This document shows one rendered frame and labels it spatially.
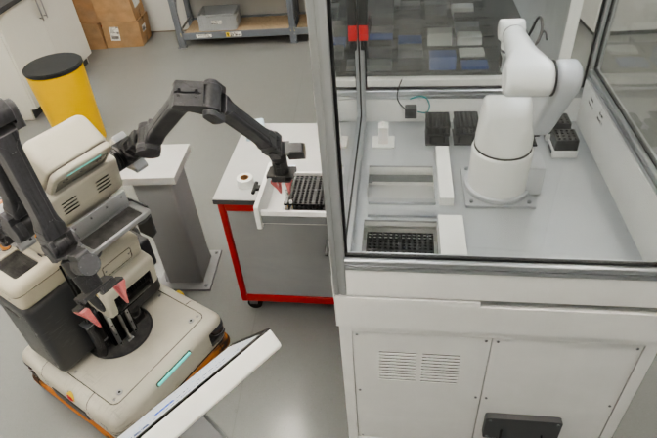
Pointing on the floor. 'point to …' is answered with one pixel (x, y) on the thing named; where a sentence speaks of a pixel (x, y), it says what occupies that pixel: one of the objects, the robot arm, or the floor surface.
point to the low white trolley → (241, 239)
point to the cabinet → (487, 383)
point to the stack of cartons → (106, 8)
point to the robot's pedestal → (175, 220)
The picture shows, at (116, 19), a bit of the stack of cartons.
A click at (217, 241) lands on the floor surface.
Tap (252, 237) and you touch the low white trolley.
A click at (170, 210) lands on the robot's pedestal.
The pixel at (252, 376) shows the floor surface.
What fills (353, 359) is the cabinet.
